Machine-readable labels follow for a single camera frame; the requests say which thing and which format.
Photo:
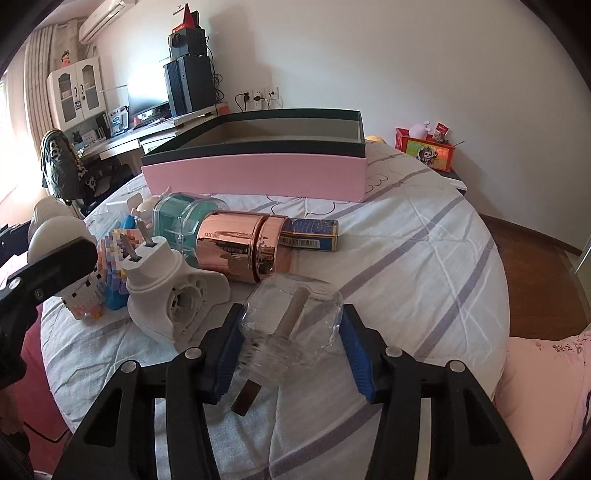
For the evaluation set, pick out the small doll on cabinet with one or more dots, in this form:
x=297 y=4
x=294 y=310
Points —
x=67 y=57

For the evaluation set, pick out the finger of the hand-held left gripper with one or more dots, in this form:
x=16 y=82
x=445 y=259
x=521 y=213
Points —
x=9 y=240
x=51 y=272

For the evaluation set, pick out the office chair with black jacket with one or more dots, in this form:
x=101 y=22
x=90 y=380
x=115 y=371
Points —
x=57 y=161

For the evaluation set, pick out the bright pink blanket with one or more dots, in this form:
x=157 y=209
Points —
x=44 y=360

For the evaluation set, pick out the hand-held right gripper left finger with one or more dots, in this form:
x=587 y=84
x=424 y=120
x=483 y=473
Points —
x=225 y=355

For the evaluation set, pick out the computer monitor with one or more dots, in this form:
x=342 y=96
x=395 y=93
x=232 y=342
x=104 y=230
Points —
x=147 y=92

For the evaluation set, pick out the clear glass bottle with wick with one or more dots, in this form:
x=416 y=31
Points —
x=295 y=318

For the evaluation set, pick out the white rounded figurine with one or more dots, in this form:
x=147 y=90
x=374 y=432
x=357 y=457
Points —
x=55 y=226

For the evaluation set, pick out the white desk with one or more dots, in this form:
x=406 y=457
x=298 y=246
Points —
x=120 y=141

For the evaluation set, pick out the pink round toy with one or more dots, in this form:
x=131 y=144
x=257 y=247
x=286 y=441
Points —
x=419 y=130

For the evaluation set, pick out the blue white card stand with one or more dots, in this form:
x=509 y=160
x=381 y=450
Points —
x=118 y=121

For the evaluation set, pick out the white glass door cabinet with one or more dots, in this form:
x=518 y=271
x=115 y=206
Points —
x=76 y=94

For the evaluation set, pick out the striped curtain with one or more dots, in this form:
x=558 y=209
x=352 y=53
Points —
x=39 y=87

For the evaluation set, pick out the black speaker box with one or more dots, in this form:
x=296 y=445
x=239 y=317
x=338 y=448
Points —
x=187 y=42

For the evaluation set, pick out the pale pink floral quilt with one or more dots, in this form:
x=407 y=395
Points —
x=545 y=383

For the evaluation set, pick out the white air conditioner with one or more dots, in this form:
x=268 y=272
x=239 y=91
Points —
x=106 y=21

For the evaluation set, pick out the white plug-in heater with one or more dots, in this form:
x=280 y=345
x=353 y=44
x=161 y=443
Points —
x=152 y=281

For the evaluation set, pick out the wall sockets with plugs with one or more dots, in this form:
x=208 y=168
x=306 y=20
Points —
x=258 y=97

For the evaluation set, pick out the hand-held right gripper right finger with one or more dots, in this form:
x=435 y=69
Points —
x=360 y=357

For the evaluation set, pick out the red printed gift box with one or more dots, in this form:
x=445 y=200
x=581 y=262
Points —
x=425 y=152

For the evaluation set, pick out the white building block figure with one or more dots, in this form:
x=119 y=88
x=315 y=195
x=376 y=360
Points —
x=85 y=295

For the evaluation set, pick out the teal clear tape dispenser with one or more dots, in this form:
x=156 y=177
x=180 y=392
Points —
x=175 y=217

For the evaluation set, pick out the colourful building block figure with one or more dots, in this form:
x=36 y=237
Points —
x=115 y=258

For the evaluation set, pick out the red triangular item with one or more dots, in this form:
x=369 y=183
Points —
x=187 y=18

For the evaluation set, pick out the small baby doll figure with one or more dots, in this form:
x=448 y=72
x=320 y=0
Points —
x=141 y=208

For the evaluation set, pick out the pink box with dark rim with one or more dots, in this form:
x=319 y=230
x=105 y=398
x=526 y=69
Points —
x=258 y=177

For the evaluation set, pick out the black computer tower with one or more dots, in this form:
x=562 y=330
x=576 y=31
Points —
x=191 y=85

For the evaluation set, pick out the blue printed small carton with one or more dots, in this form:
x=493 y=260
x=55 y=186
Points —
x=314 y=234

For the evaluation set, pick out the rose gold metal can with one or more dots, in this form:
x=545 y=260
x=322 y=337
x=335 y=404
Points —
x=231 y=244

